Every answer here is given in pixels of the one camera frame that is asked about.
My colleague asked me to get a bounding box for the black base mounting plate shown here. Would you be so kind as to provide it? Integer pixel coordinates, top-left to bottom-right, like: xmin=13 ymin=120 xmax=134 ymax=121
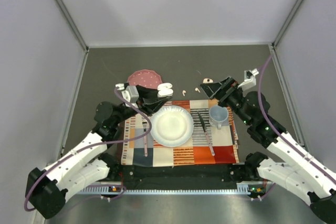
xmin=103 ymin=164 xmax=263 ymax=190

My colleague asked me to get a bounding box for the pink polka dot plate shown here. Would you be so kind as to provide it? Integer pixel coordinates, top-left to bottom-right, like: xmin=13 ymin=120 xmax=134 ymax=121
xmin=127 ymin=69 xmax=162 ymax=89

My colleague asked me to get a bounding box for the purple cable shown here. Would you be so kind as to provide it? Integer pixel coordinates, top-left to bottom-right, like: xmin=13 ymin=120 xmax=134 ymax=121
xmin=24 ymin=87 xmax=152 ymax=213
xmin=257 ymin=55 xmax=336 ymax=183

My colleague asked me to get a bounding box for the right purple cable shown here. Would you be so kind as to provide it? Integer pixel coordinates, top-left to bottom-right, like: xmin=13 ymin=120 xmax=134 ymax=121
xmin=257 ymin=55 xmax=336 ymax=183

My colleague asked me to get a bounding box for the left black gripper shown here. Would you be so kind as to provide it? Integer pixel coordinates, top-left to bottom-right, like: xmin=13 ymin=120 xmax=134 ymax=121
xmin=114 ymin=84 xmax=172 ymax=125

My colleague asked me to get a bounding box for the orange patterned placemat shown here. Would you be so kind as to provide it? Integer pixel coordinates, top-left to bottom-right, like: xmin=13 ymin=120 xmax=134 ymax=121
xmin=117 ymin=100 xmax=239 ymax=167

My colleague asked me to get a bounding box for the light blue mug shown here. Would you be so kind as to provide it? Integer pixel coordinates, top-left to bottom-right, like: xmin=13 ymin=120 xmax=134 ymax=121
xmin=209 ymin=105 xmax=229 ymax=130

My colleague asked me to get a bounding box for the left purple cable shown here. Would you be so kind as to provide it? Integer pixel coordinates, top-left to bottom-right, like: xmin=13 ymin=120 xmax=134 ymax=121
xmin=24 ymin=87 xmax=152 ymax=213

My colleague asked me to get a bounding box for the grey slotted cable duct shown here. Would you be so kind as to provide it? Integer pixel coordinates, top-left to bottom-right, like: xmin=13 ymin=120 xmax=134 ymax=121
xmin=78 ymin=182 xmax=266 ymax=198

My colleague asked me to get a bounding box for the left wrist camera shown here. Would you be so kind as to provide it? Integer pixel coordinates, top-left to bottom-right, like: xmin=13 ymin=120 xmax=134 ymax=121
xmin=115 ymin=83 xmax=139 ymax=103

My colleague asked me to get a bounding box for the aluminium frame rail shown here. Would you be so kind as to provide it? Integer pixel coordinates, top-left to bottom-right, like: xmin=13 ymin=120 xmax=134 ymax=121
xmin=55 ymin=0 xmax=89 ymax=52

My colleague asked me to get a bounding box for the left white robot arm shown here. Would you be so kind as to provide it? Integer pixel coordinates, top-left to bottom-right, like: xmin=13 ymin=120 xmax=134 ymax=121
xmin=24 ymin=82 xmax=173 ymax=219

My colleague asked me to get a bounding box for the white ceramic plate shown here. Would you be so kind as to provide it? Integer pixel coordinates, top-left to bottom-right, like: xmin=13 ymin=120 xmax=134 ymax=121
xmin=150 ymin=105 xmax=194 ymax=147

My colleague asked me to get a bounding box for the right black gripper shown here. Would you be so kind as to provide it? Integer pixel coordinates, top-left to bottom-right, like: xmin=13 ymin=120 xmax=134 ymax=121
xmin=199 ymin=76 xmax=252 ymax=125

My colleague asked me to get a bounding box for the pink handled knife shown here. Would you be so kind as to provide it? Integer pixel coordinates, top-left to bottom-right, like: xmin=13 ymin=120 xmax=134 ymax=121
xmin=197 ymin=112 xmax=215 ymax=156

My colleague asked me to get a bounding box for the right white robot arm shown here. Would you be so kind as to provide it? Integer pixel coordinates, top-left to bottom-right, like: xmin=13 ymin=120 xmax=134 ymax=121
xmin=200 ymin=77 xmax=335 ymax=223

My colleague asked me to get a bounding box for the white earbud charging case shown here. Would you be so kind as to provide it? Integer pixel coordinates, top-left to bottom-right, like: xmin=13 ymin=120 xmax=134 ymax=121
xmin=157 ymin=83 xmax=173 ymax=97

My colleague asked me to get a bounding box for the pink earbud charging case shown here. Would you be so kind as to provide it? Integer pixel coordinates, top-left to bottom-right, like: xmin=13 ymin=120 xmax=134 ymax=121
xmin=203 ymin=78 xmax=213 ymax=83

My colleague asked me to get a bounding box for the pink handled fork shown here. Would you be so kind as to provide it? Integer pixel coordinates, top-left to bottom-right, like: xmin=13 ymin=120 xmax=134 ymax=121
xmin=142 ymin=118 xmax=148 ymax=157

